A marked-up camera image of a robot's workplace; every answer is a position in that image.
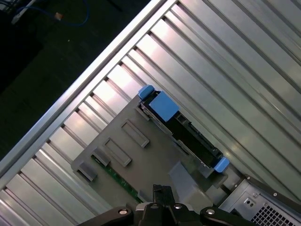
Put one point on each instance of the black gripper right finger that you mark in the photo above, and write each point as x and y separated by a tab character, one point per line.
183	215

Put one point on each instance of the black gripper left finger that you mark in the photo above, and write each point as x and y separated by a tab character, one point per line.
145	215

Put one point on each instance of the hard disk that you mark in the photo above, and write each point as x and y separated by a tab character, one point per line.
164	108

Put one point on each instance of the green RAM stick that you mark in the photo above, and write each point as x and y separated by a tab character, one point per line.
123	184

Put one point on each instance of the grey parts rack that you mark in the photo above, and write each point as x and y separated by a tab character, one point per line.
152	164

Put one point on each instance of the black PC case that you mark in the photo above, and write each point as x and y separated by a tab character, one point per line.
249	195

